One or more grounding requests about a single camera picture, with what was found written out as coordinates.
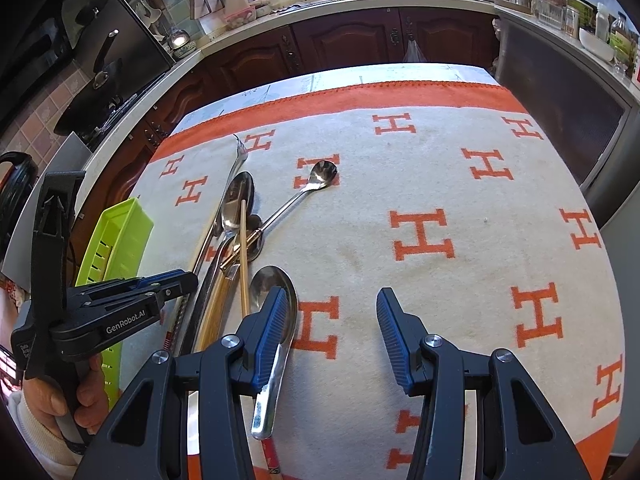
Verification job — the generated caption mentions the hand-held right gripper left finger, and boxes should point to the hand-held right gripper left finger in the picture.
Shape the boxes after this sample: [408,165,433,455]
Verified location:
[72,287,290,480]

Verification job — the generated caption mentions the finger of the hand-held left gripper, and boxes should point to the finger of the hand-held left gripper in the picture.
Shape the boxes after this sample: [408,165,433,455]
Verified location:
[75,271,199,311]
[75,269,183,294]

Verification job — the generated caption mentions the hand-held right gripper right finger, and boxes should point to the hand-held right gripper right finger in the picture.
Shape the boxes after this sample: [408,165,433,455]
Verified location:
[376,287,593,480]

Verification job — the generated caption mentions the gold handled steel spoon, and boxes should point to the gold handled steel spoon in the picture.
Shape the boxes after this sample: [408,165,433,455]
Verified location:
[192,214,265,353]

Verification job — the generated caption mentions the steel soup spoon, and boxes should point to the steel soup spoon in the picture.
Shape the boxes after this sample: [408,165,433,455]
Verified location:
[248,266,299,441]

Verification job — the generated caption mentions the red striped bamboo chopstick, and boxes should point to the red striped bamboo chopstick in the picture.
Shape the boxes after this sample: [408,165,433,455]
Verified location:
[162,290,187,358]

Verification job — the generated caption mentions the green plastic utensil tray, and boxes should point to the green plastic utensil tray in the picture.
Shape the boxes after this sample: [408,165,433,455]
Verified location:
[75,197,156,401]

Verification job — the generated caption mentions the large steel spoon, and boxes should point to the large steel spoon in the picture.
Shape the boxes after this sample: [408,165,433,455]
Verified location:
[177,171,256,358]

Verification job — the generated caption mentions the small steel fork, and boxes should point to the small steel fork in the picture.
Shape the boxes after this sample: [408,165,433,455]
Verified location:
[191,134,249,286]

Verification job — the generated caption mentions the small long-handled steel spoon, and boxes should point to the small long-handled steel spoon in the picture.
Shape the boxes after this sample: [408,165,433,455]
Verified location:
[245,159,340,241]

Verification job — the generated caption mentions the person's left hand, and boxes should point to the person's left hand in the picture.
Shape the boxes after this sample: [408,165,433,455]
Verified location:
[22,352,111,436]

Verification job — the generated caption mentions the stainless steel splash guard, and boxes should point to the stainless steel splash guard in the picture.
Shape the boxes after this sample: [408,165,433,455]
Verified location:
[2,132,96,281]

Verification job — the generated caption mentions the orange and beige printed blanket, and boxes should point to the orange and beige printed blanket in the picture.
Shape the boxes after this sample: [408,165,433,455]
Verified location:
[122,82,626,480]

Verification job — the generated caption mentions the black gas stove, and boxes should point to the black gas stove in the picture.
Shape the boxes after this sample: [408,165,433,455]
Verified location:
[52,75,151,146]

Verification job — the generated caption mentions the grey refrigerator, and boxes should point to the grey refrigerator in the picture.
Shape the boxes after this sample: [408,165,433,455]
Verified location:
[597,180,640,456]

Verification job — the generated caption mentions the small silver teapot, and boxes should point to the small silver teapot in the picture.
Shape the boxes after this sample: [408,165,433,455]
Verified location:
[165,27,193,58]

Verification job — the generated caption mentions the white kitchen countertop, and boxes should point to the white kitchen countertop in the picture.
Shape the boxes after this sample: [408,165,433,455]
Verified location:
[75,0,640,196]

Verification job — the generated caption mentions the pale patterned table cover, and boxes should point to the pale patterned table cover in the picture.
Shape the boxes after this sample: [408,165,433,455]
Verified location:
[170,62,501,136]

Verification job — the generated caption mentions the food container with red lid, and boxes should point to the food container with red lid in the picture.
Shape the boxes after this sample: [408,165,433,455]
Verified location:
[225,5,271,28]

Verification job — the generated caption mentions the hanging clear plastic bag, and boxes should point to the hanging clear plastic bag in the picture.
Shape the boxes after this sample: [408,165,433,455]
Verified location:
[402,37,427,63]

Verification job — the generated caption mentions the grey appliance with glass door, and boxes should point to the grey appliance with glass door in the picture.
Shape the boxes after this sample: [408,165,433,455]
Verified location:
[495,10,640,196]

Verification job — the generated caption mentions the dark wooden base cabinets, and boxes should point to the dark wooden base cabinets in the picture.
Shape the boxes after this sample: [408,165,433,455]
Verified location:
[70,7,501,266]

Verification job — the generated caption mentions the white bowl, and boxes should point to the white bowl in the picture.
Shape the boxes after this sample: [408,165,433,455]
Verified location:
[579,27,616,63]

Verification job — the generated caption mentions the clear glass jar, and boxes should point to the clear glass jar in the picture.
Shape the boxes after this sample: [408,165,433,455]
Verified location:
[532,0,566,28]

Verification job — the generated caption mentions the clear bottle with green label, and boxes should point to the clear bottle with green label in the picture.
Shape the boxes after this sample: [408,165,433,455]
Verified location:
[610,12,640,68]

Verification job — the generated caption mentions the white plastic bottle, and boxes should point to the white plastic bottle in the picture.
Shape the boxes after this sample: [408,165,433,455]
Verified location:
[595,2,611,41]

